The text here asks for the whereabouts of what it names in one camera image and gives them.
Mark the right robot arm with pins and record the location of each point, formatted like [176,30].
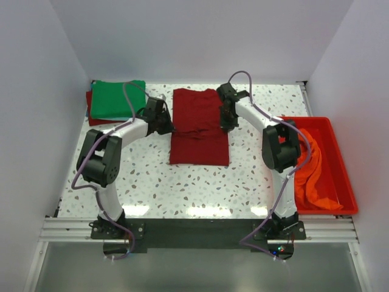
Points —
[280,150]

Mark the folded green t shirt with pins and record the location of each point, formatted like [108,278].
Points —
[136,95]

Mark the red plastic bin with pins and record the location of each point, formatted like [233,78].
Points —
[334,181]

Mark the crumpled orange t shirt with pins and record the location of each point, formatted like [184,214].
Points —
[308,175]

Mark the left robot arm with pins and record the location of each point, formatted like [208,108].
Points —
[99,161]

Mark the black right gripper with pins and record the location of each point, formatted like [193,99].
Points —
[228,122]

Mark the folded dark red t shirt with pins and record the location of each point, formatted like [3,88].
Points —
[94,122]

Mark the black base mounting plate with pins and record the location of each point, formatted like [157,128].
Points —
[197,235]

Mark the dark red t shirt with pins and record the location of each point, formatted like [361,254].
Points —
[198,138]
[94,122]

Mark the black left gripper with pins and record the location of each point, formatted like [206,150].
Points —
[167,125]

